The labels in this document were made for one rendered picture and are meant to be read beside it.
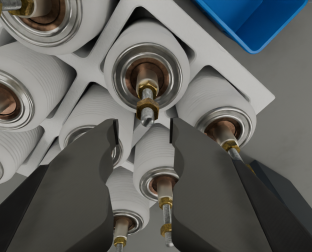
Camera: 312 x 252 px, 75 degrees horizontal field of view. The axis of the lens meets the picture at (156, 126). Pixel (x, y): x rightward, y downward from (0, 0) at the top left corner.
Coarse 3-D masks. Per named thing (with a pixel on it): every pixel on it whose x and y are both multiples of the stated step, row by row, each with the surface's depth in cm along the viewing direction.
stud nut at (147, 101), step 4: (140, 100) 16; (144, 100) 15; (148, 100) 15; (152, 100) 16; (140, 104) 15; (144, 104) 15; (148, 104) 15; (152, 104) 15; (156, 104) 15; (136, 108) 15; (140, 108) 15; (152, 108) 15; (156, 108) 15; (136, 112) 15; (140, 112) 15; (156, 112) 15; (136, 116) 16; (140, 116) 16; (156, 116) 16
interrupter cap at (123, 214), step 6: (114, 210) 33; (120, 210) 33; (126, 210) 33; (114, 216) 34; (120, 216) 34; (126, 216) 34; (132, 216) 34; (138, 216) 34; (114, 222) 35; (132, 222) 35; (138, 222) 35; (114, 228) 36; (132, 228) 36; (138, 228) 36; (132, 234) 37
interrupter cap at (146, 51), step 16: (128, 48) 20; (144, 48) 20; (160, 48) 20; (128, 64) 21; (144, 64) 21; (160, 64) 21; (176, 64) 21; (112, 80) 21; (128, 80) 22; (160, 80) 22; (176, 80) 22; (128, 96) 22; (160, 96) 23
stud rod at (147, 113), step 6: (144, 90) 18; (150, 90) 18; (144, 96) 17; (150, 96) 17; (144, 108) 15; (150, 108) 15; (144, 114) 14; (150, 114) 14; (144, 120) 14; (150, 120) 14; (144, 126) 15
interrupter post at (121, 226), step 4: (120, 220) 35; (124, 220) 35; (116, 224) 34; (120, 224) 34; (124, 224) 34; (116, 228) 34; (120, 228) 33; (124, 228) 34; (116, 232) 33; (120, 232) 33; (124, 232) 33; (116, 236) 32; (120, 236) 32; (124, 236) 33
